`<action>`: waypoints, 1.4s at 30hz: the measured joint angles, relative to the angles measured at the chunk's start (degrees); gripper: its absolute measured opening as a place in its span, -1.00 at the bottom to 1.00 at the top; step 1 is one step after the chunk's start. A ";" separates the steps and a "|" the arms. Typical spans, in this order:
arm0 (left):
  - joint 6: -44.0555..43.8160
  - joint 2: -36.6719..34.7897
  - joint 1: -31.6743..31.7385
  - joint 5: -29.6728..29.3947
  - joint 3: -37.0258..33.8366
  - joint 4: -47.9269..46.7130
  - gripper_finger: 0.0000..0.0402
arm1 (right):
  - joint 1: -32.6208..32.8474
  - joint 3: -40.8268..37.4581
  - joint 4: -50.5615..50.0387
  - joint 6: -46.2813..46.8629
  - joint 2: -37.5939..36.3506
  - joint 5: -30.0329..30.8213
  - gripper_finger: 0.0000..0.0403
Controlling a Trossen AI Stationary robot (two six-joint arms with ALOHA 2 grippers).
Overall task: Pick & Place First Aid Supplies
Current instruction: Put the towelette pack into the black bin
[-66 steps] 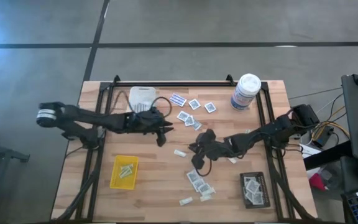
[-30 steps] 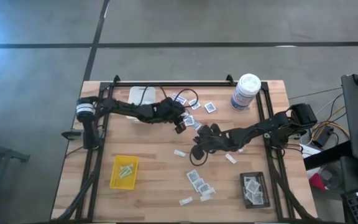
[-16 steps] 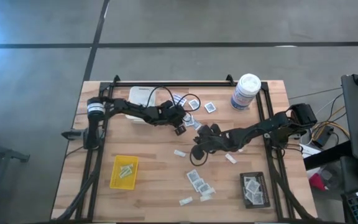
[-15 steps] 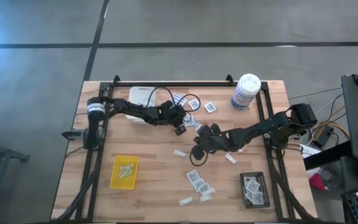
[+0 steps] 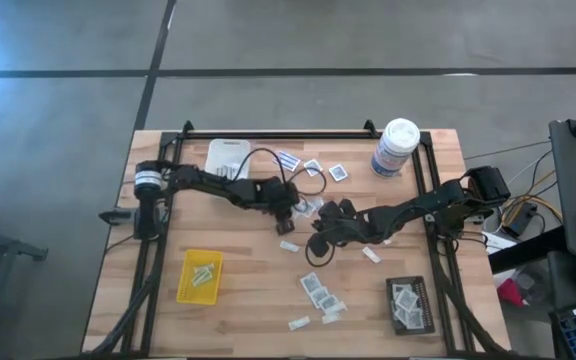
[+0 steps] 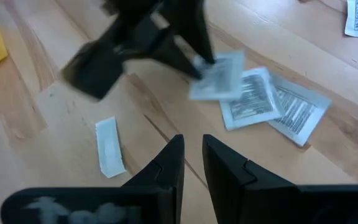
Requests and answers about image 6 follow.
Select small crumpled white packet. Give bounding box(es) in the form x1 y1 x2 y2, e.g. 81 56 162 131
94 116 127 179

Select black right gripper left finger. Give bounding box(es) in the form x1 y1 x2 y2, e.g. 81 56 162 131
0 134 185 224

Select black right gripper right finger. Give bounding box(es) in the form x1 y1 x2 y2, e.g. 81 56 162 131
202 134 358 224

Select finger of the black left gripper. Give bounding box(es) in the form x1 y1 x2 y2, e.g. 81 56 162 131
162 0 216 65
149 33 203 80

